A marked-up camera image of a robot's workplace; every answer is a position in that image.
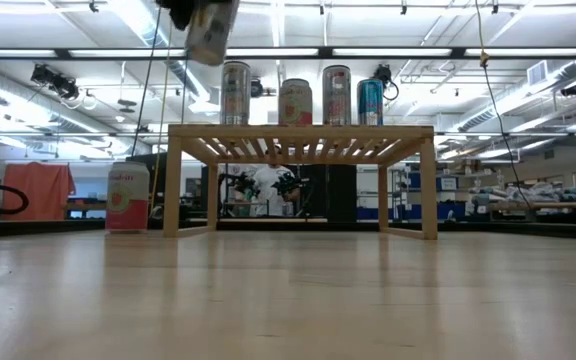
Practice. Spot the black green handheld device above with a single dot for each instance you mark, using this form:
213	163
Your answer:
288	184
243	185

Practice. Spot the orange cloth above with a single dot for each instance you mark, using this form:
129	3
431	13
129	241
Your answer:
38	190

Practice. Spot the black partition panel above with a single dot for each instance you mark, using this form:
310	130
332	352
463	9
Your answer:
338	192

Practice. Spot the Celsius Peach Vibe can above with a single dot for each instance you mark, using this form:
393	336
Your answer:
336	97

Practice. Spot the black display screen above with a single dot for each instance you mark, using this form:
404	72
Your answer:
159	172

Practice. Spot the blue silver beverage can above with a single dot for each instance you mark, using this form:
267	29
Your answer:
370	102

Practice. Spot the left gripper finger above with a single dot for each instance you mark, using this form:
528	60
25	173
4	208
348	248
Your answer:
183	12

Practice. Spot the wooden slatted shelf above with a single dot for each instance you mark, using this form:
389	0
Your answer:
293	131

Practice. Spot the person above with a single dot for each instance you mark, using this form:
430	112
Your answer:
270	192

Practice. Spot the Celsius Tropical Vibe can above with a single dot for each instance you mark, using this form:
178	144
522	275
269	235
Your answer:
210	32
235	95

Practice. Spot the pink strawberry soda can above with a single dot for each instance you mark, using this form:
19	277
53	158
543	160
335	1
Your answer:
295	105
128	200

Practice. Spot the wooden workbench with clutter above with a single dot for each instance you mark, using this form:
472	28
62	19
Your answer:
543	205

